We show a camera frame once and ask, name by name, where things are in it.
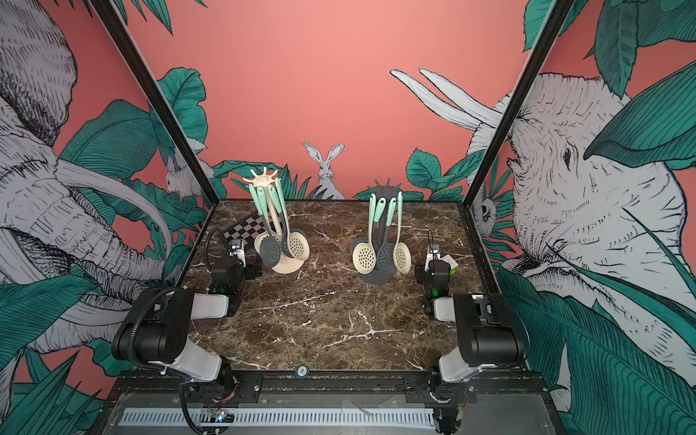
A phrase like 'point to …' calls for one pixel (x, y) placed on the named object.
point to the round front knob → (302, 371)
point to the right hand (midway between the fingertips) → (431, 255)
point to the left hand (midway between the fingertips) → (246, 251)
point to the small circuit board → (219, 415)
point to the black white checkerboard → (246, 230)
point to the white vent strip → (288, 417)
